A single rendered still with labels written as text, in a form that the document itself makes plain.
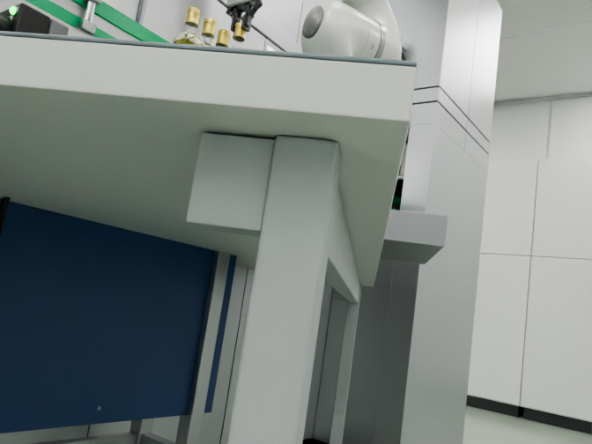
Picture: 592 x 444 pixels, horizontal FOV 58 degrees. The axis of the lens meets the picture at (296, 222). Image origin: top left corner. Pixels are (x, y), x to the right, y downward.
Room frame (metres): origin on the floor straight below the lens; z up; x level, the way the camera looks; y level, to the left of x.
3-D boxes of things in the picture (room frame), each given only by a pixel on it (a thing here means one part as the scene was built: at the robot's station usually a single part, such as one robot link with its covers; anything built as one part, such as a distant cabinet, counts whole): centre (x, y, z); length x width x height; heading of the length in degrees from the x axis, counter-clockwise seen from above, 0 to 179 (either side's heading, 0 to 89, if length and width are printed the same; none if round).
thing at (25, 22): (0.81, 0.47, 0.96); 0.08 x 0.08 x 0.08; 53
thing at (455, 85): (2.42, -0.56, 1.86); 0.70 x 0.37 x 0.89; 143
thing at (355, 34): (1.04, -0.04, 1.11); 0.19 x 0.12 x 0.24; 127
